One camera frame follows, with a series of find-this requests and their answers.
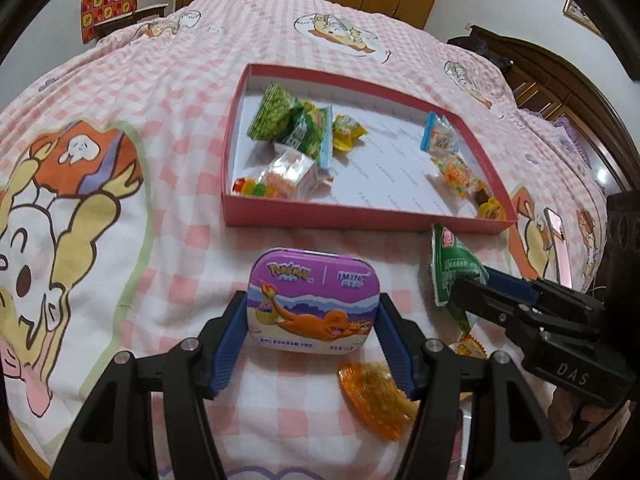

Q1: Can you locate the green checked snack packet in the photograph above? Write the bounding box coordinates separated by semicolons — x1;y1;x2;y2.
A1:
247;82;301;142

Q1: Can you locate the orange gummy snack packet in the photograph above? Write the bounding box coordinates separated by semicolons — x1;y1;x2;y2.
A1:
431;155;488;198

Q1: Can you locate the pink shallow cardboard box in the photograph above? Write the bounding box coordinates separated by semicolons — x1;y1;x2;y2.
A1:
221;63;519;236

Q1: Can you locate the yellow candy packet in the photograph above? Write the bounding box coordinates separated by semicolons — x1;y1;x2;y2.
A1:
331;114;368;153

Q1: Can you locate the green yellow snack packet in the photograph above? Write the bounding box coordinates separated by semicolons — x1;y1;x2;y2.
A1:
277;102;335;168

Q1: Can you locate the purple pillow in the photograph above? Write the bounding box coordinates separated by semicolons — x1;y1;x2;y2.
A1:
550;115;601;171

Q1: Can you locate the pink checked printed blanket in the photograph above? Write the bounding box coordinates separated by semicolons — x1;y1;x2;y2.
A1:
0;0;616;480

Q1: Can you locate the green white snack packet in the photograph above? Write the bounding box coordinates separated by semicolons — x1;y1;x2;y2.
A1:
429;223;490;308

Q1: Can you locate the black bag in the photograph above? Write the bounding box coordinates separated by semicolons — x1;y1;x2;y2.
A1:
446;35;513;71

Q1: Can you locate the pink smartphone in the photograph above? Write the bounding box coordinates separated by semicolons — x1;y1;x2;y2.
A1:
545;207;573;288

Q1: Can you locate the dark wooden headboard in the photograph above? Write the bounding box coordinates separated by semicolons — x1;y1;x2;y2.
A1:
465;24;640;241

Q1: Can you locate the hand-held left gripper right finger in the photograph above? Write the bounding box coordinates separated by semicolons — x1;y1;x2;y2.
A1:
378;292;568;480

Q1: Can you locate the clear pink candy packet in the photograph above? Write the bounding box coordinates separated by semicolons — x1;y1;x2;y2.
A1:
272;147;333;193

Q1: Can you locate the purple printed candy tin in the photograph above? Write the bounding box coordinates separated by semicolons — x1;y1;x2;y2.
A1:
247;247;382;357

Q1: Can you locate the yellow red small packet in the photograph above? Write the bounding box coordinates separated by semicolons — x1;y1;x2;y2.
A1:
447;332;488;361

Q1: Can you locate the blue edged clear snack packet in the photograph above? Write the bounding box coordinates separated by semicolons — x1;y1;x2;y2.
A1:
422;112;461;155

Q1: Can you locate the person's right hand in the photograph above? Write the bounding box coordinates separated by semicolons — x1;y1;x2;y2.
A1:
547;390;621;453

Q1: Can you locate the orange round jelly cup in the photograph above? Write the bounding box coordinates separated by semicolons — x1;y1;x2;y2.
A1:
474;194;507;221

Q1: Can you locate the framed wall picture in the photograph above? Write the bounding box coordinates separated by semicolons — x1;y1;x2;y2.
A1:
562;0;606;36

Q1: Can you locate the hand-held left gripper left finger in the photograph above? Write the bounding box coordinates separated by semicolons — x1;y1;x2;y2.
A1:
50;292;249;480

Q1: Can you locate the clear colourful gummy packet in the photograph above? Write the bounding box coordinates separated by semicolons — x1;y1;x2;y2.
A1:
232;170;281;201

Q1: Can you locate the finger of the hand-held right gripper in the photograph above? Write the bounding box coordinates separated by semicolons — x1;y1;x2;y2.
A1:
485;266;603;312
450;277;598;341

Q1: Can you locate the orange ribbed plastic wrapper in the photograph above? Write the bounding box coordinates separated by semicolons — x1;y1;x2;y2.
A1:
337;360;418;442

